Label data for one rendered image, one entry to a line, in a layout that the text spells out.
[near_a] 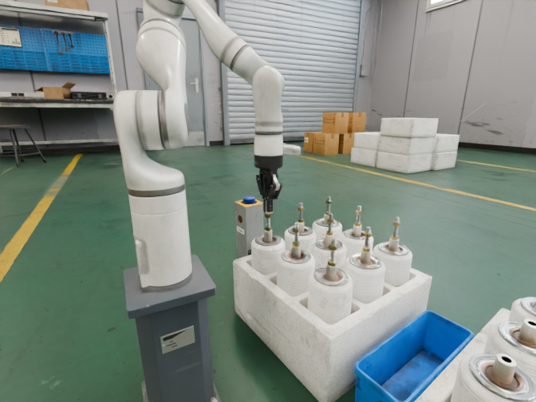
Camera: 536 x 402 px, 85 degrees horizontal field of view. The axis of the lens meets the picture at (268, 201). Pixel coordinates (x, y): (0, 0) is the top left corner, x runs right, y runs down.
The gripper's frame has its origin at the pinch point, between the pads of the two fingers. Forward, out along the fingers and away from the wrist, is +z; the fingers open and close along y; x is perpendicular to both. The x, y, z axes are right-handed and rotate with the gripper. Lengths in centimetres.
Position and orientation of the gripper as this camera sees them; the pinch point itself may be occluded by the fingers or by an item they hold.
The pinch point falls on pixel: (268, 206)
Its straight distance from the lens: 80.2
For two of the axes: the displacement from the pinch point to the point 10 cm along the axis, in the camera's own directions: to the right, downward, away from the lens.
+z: -0.1, 9.6, 2.9
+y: 3.9, 2.7, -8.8
